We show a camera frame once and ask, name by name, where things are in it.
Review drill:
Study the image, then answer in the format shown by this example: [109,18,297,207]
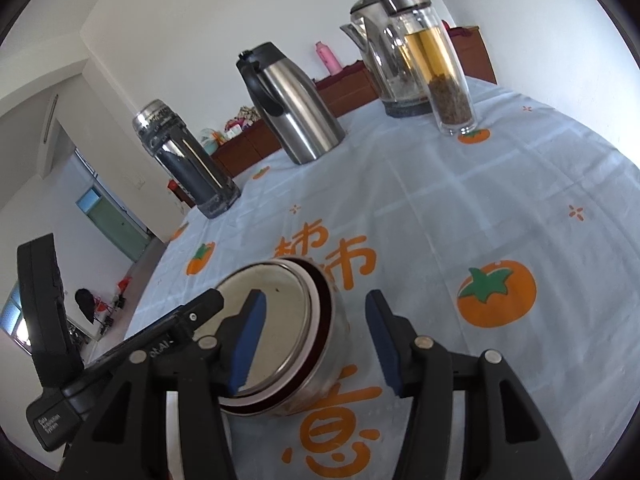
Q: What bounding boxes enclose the glass tea bottle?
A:
[381,0,477,136]

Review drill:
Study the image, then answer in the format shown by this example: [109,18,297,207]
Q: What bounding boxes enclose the large black thermos flask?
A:
[132,100,241,219]

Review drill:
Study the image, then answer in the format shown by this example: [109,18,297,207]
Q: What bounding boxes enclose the persimmon print tablecloth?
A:
[129,80,639,479]

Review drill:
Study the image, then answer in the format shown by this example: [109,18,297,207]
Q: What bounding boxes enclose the green door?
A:
[77,186,150,262]

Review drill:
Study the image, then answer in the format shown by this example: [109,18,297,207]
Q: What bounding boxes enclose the black stroller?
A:
[74,288,111,326]

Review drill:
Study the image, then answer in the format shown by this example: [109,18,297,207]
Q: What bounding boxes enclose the teal bowl on sideboard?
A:
[203,140,218,155]

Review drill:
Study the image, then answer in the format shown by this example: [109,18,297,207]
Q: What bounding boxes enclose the pink thermos bottle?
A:
[314,41,343,76]

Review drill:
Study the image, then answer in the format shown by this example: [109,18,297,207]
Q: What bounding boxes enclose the steel carafe black handle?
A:
[236,42,346,165]

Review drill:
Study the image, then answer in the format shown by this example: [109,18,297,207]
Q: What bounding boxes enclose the stainless electric kettle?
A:
[341,0,432,118]

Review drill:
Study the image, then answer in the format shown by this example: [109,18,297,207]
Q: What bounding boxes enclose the red plastic bowl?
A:
[220,257,326,417]

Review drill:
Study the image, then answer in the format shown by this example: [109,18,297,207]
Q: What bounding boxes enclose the stainless steel bowl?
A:
[214,256,349,417]

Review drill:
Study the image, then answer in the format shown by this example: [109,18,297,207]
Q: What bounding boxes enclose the white enamel bowl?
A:
[217,261,311,398]

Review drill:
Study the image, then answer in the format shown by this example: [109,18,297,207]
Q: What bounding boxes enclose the dark wooden sideboard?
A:
[167,25,499,206]

